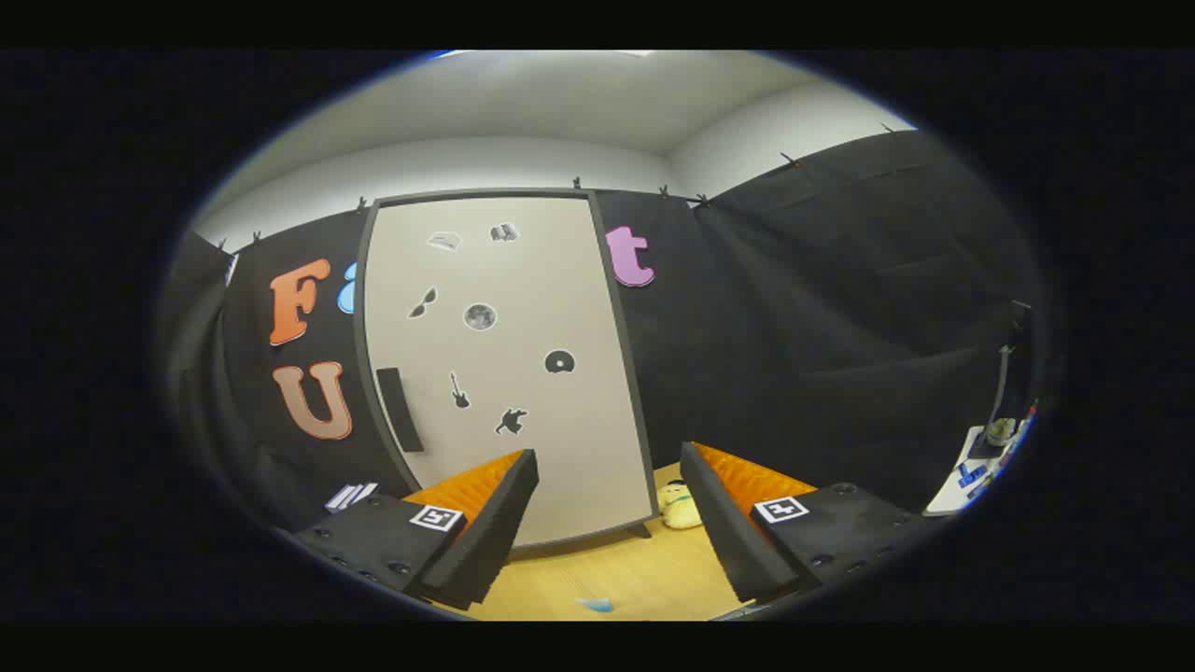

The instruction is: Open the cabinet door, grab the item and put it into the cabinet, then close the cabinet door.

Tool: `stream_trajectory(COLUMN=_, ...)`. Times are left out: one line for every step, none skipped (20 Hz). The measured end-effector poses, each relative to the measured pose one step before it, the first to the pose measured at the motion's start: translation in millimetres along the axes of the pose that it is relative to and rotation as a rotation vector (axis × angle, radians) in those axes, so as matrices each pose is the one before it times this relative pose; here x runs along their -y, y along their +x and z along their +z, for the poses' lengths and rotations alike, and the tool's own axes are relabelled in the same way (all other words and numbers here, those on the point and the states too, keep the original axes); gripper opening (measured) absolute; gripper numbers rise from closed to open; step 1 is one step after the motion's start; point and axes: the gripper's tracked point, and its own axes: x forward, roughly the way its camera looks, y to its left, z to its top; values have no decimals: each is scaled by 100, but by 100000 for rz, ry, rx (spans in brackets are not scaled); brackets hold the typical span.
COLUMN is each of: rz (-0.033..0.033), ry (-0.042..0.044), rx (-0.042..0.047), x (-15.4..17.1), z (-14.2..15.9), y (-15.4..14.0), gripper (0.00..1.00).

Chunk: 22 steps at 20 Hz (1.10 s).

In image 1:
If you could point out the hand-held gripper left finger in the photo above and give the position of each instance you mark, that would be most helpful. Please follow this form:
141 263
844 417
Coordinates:
504 523

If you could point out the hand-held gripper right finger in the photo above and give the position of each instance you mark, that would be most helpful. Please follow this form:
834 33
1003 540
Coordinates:
719 532

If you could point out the blue squeeze tube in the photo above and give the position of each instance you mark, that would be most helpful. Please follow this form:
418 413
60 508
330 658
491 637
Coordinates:
596 605

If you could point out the pale grey cabinet door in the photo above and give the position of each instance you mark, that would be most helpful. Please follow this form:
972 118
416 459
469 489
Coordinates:
523 280

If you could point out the yellow plush toy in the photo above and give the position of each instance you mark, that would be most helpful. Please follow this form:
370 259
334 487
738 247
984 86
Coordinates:
680 509

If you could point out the pale blue book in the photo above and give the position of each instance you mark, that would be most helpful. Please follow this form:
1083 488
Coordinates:
336 501

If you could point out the grey cabinet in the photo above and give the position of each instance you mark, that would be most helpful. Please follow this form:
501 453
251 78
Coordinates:
358 373

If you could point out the black backdrop cloth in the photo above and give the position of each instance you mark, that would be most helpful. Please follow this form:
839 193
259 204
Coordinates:
794 327

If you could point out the white side table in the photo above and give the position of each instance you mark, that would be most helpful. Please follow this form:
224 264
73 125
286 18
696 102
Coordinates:
948 495

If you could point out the blue packet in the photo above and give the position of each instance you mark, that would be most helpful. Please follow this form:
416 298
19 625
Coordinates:
971 472
978 491

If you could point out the round greenish container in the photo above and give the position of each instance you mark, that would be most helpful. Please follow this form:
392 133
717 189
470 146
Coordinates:
1001 432

